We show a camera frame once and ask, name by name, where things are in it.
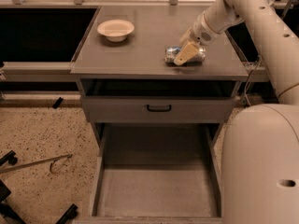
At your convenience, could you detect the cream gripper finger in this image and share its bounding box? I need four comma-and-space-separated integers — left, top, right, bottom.
179, 29, 192, 45
174, 41, 199, 66

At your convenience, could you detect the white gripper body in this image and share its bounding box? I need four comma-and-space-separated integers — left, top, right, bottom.
187, 12, 221, 46

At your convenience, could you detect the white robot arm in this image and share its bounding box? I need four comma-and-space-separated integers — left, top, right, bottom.
175, 0, 299, 224

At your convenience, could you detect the grey drawer cabinet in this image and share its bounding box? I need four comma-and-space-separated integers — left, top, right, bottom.
70, 5, 249, 147

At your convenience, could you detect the closed grey drawer front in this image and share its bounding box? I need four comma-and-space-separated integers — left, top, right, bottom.
81, 97, 235, 123

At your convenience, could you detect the open grey bottom drawer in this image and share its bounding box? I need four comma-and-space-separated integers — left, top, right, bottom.
72, 123, 228, 224

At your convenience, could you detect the white paper bowl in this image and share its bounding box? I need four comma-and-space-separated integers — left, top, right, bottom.
97, 20, 135, 42

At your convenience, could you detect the thin metal rod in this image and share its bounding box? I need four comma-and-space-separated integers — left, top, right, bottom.
0, 154, 73, 174

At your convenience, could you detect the black chair base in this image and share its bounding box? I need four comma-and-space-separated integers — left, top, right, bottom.
1, 150, 80, 224

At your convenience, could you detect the black drawer handle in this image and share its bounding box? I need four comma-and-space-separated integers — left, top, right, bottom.
146, 105, 172, 113

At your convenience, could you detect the white cable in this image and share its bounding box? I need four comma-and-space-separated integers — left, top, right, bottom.
241, 56, 263, 107

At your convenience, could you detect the small black floor bracket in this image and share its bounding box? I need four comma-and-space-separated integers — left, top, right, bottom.
52, 97, 64, 109

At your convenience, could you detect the grey metal rail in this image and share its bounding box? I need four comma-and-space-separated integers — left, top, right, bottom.
1, 62, 76, 82

